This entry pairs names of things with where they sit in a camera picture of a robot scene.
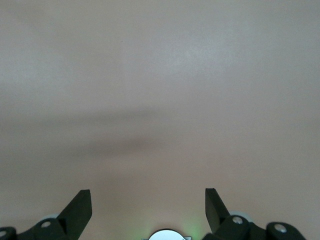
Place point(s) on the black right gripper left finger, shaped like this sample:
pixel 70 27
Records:
pixel 75 220

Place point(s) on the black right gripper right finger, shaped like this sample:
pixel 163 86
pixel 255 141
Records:
pixel 217 220

